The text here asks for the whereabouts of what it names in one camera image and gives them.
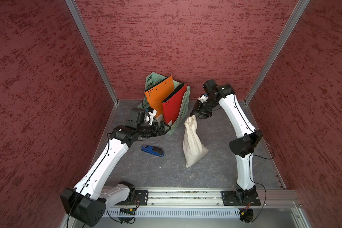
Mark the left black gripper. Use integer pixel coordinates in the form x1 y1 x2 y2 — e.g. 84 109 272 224
137 121 171 137

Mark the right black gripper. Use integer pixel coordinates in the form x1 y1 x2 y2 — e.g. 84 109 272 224
190 96 220 118

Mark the beige drawstring cloth bag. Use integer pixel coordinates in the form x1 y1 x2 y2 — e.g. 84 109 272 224
182 115 209 168

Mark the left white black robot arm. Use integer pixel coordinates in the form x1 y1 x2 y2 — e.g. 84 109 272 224
60 108 171 227

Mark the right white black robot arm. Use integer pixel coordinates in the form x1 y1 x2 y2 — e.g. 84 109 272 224
191 79 263 206

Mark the red folder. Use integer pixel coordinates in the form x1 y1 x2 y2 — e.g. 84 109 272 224
161 83 187 125

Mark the blue black stapler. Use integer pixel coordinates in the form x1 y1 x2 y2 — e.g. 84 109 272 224
141 145 164 157

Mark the orange folder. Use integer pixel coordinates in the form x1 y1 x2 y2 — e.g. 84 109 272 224
144 72 174 118

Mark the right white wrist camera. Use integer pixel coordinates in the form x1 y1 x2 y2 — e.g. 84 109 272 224
198 95 208 103

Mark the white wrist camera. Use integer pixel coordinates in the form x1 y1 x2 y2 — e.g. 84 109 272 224
146 108 157 125
198 95 208 103

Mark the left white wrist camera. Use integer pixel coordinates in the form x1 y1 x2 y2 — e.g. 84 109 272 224
146 108 157 125

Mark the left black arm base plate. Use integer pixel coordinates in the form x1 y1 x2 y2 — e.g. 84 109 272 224
131 190 149 206

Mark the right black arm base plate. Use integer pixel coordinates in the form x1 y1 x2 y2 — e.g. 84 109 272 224
221 190 261 206

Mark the left aluminium corner post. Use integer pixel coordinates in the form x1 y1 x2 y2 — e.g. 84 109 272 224
65 0 119 105

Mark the aluminium corner post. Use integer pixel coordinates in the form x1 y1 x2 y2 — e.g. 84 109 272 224
244 0 310 106
65 0 119 105

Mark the right aluminium corner post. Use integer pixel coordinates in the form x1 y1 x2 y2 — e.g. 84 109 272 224
244 0 310 106

